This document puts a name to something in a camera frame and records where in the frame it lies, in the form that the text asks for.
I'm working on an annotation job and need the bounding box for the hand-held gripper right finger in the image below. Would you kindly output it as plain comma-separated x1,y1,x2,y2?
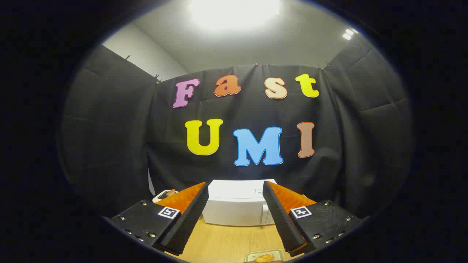
263,180,362,256

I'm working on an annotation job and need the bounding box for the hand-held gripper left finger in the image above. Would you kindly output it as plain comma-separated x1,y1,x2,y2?
110,182,210,256

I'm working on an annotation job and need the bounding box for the white microwave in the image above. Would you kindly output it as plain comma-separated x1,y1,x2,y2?
202,179,278,226

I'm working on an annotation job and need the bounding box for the cream toaster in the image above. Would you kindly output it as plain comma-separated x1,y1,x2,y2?
152,190,178,203

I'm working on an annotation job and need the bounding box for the cream rectangular plate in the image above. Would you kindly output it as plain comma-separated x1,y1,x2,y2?
245,249,286,263

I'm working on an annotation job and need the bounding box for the large ceiling light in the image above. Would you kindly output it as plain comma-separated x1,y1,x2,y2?
189,0,281,30

